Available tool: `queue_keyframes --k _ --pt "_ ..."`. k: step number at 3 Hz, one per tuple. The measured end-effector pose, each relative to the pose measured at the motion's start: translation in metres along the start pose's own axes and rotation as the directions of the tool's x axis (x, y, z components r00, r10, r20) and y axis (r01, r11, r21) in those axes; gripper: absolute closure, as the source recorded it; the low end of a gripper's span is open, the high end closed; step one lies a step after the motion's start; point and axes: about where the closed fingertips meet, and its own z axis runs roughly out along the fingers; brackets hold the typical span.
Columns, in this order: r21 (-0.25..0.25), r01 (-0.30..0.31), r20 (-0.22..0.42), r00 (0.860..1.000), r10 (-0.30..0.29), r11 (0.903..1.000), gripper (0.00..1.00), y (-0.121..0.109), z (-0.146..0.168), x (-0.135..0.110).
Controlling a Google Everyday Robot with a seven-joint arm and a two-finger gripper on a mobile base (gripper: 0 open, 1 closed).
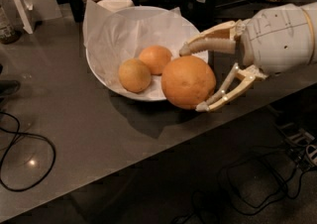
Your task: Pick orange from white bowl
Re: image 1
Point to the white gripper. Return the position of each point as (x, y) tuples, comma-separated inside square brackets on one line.
[(275, 38)]

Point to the white round bowl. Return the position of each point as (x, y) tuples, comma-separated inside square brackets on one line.
[(99, 69)]

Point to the white paper liner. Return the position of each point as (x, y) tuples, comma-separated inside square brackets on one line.
[(112, 36)]

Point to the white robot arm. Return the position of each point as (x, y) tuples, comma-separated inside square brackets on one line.
[(274, 41)]

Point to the white lid behind bowl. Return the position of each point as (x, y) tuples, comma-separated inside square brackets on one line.
[(115, 5)]

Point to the white board leaning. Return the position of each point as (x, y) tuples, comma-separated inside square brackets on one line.
[(25, 11)]

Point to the orange fruit back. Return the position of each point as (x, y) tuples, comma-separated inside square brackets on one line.
[(155, 58)]

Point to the white power strip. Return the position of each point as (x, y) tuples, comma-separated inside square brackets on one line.
[(301, 146)]

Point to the orange fruit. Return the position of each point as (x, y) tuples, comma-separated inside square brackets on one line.
[(134, 75), (155, 58), (187, 81)]

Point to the black cup right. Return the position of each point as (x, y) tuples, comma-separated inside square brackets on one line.
[(204, 0)]

